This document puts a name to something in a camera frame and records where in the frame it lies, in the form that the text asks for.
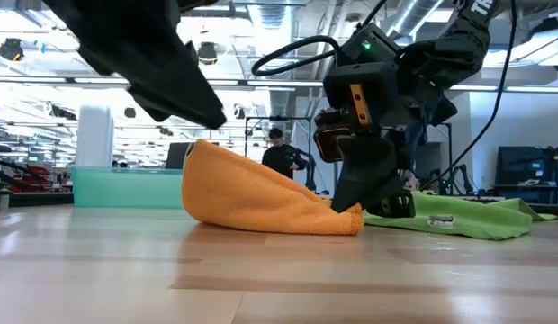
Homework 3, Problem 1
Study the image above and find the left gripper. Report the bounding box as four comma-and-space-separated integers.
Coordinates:
41, 0, 229, 131

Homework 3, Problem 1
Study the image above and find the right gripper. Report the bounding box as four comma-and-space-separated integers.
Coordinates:
322, 61, 418, 220

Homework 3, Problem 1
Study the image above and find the green microfiber towel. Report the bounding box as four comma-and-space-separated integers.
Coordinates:
362, 190, 558, 241

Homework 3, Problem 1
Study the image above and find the orange microfiber towel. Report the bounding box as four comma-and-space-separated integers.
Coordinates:
181, 139, 366, 237

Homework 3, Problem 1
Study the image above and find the teal translucent plastic basket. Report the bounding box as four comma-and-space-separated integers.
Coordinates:
71, 166, 186, 210

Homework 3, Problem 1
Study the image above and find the black computer monitor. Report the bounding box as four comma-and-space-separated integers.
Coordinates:
165, 141, 197, 171

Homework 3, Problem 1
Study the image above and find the white pillar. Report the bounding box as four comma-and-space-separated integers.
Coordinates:
75, 104, 115, 169

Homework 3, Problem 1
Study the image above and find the standing person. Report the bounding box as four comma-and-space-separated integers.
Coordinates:
261, 127, 310, 181

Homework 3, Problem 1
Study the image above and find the dark screen workstation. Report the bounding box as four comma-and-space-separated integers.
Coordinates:
495, 145, 558, 189

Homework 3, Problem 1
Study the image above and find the black ceiling camera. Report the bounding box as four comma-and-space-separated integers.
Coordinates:
196, 40, 219, 67
0, 37, 26, 63

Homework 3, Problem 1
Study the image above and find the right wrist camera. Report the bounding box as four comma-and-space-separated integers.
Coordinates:
312, 109, 353, 164

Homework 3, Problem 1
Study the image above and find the black metal gantry frame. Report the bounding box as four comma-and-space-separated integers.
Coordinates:
434, 121, 454, 181
244, 115, 319, 193

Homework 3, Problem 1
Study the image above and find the rail with LED strips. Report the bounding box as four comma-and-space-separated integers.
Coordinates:
0, 75, 558, 95

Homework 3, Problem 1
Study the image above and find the silver ventilation duct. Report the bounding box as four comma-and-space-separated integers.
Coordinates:
247, 0, 302, 131

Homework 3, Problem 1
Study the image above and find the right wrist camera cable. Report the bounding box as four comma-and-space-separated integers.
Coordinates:
250, 0, 389, 77

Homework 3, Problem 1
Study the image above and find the long black arm cable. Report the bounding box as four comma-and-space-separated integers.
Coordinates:
419, 0, 518, 193

